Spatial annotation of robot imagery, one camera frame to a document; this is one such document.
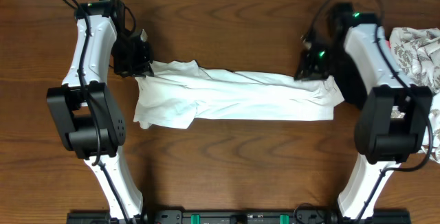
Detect white t-shirt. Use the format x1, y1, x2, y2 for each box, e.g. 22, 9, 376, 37
133, 60, 344, 129

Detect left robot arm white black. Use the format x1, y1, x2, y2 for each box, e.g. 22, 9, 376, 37
46, 0, 154, 223

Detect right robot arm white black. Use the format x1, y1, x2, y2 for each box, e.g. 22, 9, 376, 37
294, 3, 432, 223

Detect black garment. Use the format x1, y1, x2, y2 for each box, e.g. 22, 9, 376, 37
331, 55, 367, 110

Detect white leaf-patterned garment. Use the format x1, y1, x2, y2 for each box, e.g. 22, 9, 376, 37
389, 27, 439, 163

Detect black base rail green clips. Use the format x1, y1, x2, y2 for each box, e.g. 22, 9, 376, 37
66, 204, 412, 224

